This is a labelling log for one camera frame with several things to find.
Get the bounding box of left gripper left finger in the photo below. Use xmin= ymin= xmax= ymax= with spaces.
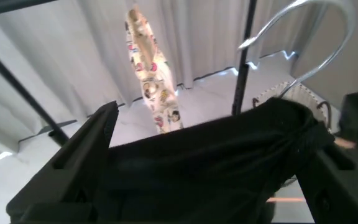
xmin=6 ymin=100 xmax=120 ymax=223

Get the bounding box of pink clothes hanger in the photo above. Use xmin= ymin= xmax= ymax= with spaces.
xmin=237 ymin=0 xmax=357 ymax=203

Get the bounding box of white laundry basket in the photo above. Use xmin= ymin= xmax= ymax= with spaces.
xmin=252 ymin=81 xmax=334 ymax=133

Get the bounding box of black clothes rack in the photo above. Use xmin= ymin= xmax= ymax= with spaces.
xmin=0 ymin=0 xmax=258 ymax=147

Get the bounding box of cream printed garment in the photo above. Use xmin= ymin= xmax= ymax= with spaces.
xmin=124 ymin=7 xmax=185 ymax=134

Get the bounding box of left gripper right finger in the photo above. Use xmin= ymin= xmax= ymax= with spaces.
xmin=295 ymin=147 xmax=358 ymax=224

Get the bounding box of black garment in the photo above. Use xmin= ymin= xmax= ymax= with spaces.
xmin=93 ymin=96 xmax=336 ymax=224

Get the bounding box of white curtain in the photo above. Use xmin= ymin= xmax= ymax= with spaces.
xmin=0 ymin=0 xmax=319 ymax=166

